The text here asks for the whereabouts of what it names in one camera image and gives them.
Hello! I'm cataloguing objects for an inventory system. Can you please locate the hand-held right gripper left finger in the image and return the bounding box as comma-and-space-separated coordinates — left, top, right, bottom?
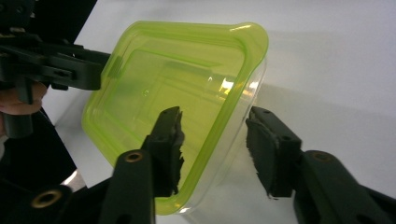
98, 105, 187, 224

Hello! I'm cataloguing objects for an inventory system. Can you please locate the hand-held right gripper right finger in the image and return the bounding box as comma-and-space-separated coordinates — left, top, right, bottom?
245, 105, 396, 224

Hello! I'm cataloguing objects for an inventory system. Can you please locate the square container with green lid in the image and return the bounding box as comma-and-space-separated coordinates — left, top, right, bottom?
81, 21, 270, 217

